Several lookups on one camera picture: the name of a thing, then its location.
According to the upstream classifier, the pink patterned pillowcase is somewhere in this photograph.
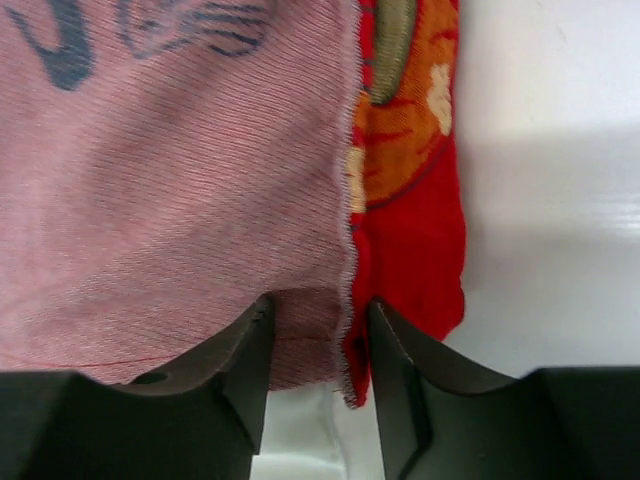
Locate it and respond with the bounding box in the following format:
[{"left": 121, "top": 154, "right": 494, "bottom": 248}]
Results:
[{"left": 1, "top": 1, "right": 465, "bottom": 406}]

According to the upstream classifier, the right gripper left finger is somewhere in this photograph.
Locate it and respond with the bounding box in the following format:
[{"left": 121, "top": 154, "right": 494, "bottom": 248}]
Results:
[{"left": 1, "top": 296, "right": 274, "bottom": 479}]

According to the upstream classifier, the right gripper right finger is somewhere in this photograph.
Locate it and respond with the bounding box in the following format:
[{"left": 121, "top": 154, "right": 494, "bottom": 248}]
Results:
[{"left": 368, "top": 301, "right": 639, "bottom": 479}]

